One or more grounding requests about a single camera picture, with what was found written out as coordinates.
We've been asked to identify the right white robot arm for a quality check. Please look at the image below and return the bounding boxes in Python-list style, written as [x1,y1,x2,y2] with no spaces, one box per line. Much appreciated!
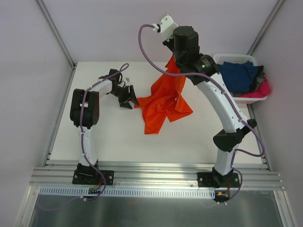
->
[158,25,257,188]

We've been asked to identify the white plastic laundry basket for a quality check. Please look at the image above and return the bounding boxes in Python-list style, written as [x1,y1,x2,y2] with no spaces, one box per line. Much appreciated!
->
[214,53,271,104]

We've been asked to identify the orange t shirt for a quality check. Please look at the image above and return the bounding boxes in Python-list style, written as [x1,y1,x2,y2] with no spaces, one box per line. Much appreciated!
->
[134,54,194,135]

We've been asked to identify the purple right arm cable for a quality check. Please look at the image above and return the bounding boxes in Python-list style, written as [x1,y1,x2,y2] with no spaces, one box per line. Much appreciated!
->
[138,23,266,205]

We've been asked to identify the white slotted cable duct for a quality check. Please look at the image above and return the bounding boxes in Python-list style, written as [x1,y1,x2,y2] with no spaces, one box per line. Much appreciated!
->
[39,186,215,199]

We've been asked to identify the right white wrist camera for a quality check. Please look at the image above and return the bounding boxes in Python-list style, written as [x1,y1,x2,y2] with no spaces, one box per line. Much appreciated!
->
[153,13,179,41]

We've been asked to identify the aluminium mounting rail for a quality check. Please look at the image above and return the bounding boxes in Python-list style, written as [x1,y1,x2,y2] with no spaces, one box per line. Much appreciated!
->
[29,160,286,191]

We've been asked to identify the dark grey t shirt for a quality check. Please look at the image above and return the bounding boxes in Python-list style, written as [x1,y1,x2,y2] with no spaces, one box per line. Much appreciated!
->
[245,61,265,92]

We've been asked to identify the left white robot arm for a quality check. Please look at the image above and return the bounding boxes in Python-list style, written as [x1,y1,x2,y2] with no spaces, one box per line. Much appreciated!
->
[70,63,139,186]

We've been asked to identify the blue t shirt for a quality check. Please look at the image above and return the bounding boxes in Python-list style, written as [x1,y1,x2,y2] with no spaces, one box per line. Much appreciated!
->
[218,62,250,93]

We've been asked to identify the pink t shirt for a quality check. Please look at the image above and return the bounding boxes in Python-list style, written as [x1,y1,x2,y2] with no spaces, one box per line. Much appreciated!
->
[240,78,271,98]

